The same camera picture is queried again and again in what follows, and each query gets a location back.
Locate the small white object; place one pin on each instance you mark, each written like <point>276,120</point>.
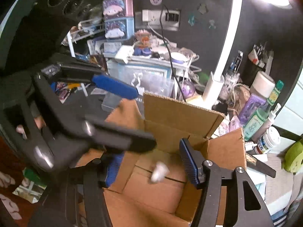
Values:
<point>159,172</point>

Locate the green glass bottle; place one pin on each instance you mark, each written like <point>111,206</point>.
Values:
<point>260,115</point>

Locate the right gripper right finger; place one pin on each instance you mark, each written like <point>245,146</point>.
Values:
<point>193,162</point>

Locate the blue cartoon storage box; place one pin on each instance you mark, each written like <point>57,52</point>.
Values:
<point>120,28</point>

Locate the pink cartoon storage box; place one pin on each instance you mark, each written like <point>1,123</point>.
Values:
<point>113,9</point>

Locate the white wire shelf rack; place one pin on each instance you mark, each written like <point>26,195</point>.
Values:
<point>91,30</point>

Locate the white supplement jar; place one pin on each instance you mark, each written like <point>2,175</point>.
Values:
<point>268,141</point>

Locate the white pump bottle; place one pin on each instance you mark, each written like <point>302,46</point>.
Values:
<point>268,122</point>

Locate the brown cardboard box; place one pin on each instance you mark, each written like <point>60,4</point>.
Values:
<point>133,200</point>

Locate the purple bowl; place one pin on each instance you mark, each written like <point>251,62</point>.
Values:
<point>178,58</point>

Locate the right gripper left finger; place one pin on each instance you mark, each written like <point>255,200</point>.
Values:
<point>113,163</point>

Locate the green plush toy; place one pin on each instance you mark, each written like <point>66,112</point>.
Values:
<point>293,158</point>

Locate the white toilet paper roll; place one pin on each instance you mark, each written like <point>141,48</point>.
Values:
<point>262,85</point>

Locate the white desk lamp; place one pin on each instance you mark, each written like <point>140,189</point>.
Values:
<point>216,78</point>

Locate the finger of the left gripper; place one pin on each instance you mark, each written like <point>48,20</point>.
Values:
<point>113,136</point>
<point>115,86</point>

